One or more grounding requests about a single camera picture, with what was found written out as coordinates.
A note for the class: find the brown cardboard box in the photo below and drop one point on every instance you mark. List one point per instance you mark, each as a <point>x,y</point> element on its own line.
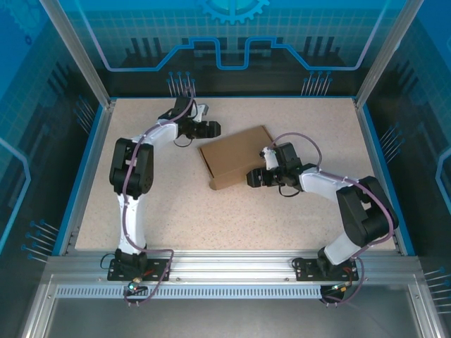
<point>232,158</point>

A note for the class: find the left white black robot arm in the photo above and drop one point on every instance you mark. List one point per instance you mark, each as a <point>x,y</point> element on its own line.
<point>132,165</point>

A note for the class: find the aluminium frame post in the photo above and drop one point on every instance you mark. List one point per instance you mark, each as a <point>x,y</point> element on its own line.
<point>84,53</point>
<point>386,53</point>

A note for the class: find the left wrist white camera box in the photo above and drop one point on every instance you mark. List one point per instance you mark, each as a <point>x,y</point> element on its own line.
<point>201,112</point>

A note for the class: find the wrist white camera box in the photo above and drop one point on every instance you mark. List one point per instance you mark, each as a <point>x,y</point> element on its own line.
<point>270,160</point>
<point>201,112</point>

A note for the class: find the aluminium cross rail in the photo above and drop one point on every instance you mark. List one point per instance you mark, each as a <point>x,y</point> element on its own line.
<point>229,264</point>

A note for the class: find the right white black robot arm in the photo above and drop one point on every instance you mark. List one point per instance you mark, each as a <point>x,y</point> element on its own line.
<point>363,211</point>

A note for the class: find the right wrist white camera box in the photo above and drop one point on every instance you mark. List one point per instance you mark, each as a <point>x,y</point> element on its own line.
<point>270,160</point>

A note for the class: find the aluminium side rail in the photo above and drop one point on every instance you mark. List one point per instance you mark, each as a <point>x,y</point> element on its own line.
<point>368,141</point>
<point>99,141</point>

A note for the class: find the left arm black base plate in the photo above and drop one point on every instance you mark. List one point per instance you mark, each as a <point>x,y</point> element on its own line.
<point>116,274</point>

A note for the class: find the yellow power connector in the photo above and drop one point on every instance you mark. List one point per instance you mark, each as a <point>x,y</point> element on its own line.
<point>341,287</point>
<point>135,282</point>

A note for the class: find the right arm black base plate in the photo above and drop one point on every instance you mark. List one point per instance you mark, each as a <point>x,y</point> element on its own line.
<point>303,271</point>

